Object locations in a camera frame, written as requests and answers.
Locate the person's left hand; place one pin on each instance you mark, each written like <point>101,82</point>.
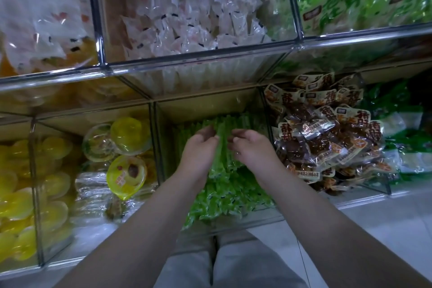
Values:
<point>197,153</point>

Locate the person's right forearm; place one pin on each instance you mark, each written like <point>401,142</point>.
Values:
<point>344,230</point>

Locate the pile of white jelly sticks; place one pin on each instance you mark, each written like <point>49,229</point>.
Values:
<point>189,7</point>

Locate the person's right hand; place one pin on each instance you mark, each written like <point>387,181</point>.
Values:
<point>255,151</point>

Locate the pile of green jelly sticks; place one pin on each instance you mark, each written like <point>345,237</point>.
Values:
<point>196,122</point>

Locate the pile of yellow jelly cups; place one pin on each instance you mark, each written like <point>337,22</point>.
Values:
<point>27,196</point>

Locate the light grey shorts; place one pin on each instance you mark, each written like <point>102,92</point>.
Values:
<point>236,264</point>

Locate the pile of green bamboo packets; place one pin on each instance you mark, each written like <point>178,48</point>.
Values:
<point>405,129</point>

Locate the pile of brown snack packets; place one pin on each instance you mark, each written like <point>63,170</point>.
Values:
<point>324,136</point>

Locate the person's left forearm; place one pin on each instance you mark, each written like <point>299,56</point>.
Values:
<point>128,237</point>

